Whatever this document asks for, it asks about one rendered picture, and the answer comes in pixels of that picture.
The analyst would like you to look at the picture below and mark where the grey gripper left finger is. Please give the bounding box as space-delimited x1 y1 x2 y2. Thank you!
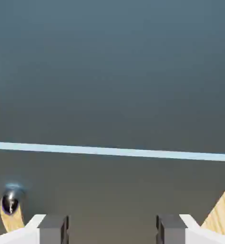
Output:
0 213 70 244

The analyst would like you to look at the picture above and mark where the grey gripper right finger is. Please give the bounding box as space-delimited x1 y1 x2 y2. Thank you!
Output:
155 213 225 244

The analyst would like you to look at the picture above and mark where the grey-blue cabinet door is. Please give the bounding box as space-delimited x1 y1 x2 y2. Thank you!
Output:
0 149 225 244
0 0 225 155

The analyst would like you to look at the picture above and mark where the grey-blue painted cabinet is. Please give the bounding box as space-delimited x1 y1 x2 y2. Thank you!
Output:
0 0 225 244

